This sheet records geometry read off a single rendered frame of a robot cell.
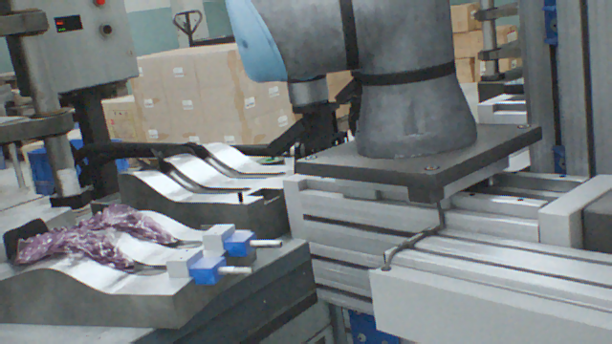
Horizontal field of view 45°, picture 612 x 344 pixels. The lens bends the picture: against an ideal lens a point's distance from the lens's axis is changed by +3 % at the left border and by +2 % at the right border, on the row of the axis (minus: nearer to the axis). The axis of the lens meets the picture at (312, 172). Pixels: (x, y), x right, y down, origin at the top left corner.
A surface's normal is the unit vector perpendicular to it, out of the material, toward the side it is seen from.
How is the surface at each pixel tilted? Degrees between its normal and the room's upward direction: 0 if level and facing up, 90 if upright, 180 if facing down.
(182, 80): 84
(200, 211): 90
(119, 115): 82
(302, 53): 116
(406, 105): 72
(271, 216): 90
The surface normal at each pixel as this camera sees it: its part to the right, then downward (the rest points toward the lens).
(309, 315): 0.77, 0.04
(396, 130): -0.41, -0.02
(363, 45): 0.08, 0.67
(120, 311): -0.36, 0.28
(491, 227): -0.71, 0.28
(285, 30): 0.00, 0.18
